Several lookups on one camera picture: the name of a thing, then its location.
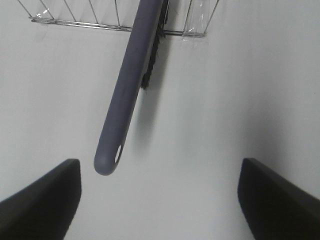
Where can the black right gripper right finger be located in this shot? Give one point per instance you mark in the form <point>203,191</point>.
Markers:
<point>273,207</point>

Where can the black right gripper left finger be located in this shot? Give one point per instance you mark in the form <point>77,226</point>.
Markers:
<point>45,209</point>

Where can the purple hand brush black bristles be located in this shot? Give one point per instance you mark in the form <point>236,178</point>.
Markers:
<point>134,74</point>

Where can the chrome wire dish rack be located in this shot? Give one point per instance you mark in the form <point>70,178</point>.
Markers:
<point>186,18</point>

